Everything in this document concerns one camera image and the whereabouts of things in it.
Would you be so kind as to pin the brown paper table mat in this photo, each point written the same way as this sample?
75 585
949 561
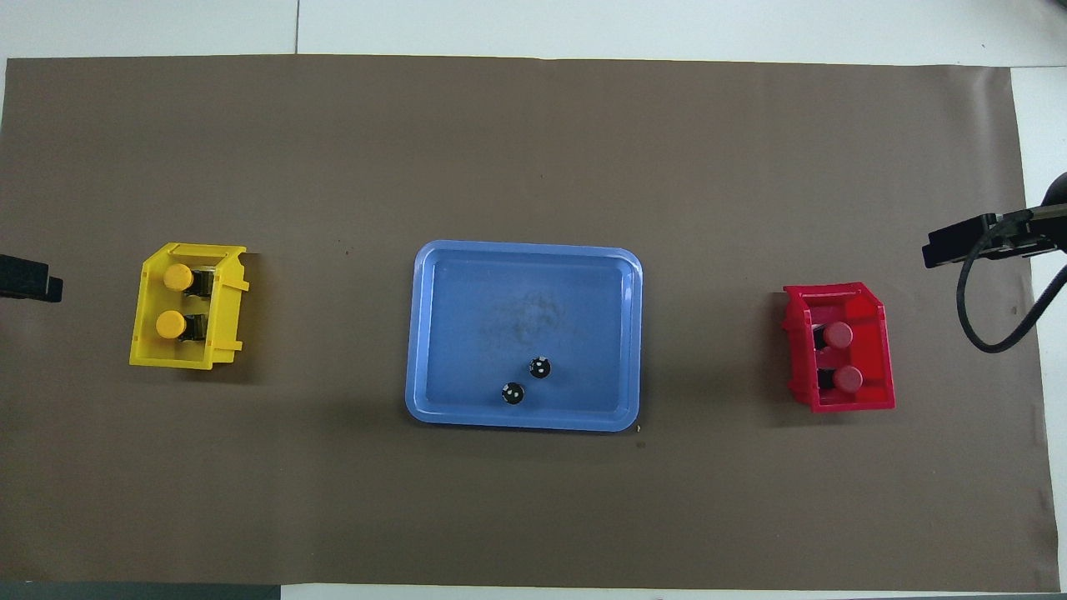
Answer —
533 150

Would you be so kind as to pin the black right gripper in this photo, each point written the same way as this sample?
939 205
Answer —
950 246

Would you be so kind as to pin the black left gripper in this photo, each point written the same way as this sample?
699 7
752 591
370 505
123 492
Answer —
25 279

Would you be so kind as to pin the yellow plastic parts bin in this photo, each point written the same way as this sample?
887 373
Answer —
148 354

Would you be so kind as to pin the black cylinder with white dots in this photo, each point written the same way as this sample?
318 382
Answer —
513 392
540 367

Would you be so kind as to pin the red push button switch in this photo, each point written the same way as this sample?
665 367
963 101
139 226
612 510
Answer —
839 335
849 379

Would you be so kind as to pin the yellow push button switch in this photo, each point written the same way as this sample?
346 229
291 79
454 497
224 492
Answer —
171 324
177 277

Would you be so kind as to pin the blue plastic tray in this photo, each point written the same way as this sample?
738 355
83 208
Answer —
467 333

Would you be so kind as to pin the red plastic parts bin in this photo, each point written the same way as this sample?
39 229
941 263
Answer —
875 367

